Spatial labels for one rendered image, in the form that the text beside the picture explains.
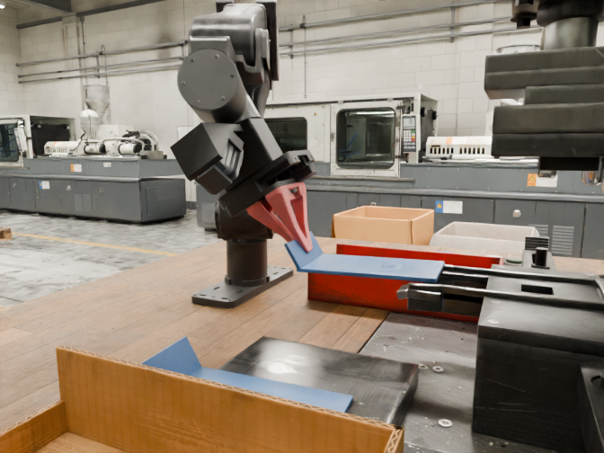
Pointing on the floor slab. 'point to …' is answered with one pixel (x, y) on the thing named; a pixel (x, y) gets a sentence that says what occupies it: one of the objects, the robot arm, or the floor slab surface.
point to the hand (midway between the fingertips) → (304, 245)
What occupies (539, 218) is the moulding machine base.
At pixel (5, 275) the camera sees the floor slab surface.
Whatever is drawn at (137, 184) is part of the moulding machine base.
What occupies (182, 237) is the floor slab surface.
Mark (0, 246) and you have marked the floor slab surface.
